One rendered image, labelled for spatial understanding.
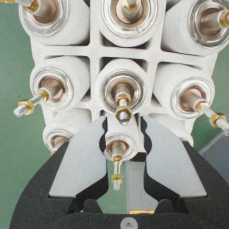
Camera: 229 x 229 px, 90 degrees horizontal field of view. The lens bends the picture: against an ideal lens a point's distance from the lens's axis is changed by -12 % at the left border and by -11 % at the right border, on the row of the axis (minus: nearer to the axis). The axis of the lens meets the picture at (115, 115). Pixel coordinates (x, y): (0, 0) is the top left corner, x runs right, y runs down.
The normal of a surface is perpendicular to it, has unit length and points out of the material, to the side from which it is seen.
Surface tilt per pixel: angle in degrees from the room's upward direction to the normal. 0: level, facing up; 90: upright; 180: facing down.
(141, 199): 90
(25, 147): 0
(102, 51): 0
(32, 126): 0
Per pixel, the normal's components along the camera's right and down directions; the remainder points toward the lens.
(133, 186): 0.06, -0.88
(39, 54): -0.04, 0.47
